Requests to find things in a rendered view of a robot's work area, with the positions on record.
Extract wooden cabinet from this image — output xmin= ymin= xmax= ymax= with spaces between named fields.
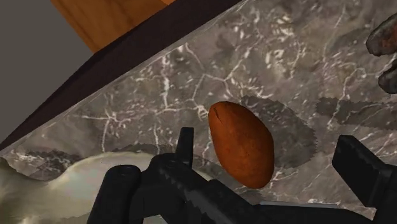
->
xmin=50 ymin=0 xmax=176 ymax=53

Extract brown oval potato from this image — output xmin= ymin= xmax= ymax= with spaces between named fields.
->
xmin=207 ymin=101 xmax=275 ymax=190

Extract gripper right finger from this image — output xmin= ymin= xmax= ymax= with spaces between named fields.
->
xmin=331 ymin=134 xmax=397 ymax=224

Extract dark reddish lumpy object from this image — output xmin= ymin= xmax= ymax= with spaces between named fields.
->
xmin=365 ymin=13 xmax=397 ymax=95

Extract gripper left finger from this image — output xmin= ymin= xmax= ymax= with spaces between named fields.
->
xmin=87 ymin=127 xmax=258 ymax=224

